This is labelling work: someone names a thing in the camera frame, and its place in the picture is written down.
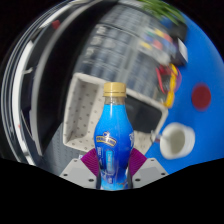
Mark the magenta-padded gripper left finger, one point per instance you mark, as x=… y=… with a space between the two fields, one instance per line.
x=75 y=171

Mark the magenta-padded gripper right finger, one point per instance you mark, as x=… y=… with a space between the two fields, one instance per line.
x=150 y=171

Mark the blue drink bottle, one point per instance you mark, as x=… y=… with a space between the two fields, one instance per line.
x=113 y=146

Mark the white ribbed cup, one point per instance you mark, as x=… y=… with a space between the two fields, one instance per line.
x=186 y=146

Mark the white dotted fabric tray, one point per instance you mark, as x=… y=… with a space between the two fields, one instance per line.
x=83 y=116

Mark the black hard case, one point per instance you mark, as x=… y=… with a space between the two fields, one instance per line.
x=143 y=115

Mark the yellow multimeter with red leads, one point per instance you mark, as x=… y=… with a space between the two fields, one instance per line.
x=171 y=86

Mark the flat round red coaster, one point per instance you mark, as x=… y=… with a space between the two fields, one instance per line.
x=201 y=96

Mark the black zip pouch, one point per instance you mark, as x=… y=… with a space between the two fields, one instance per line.
x=178 y=31

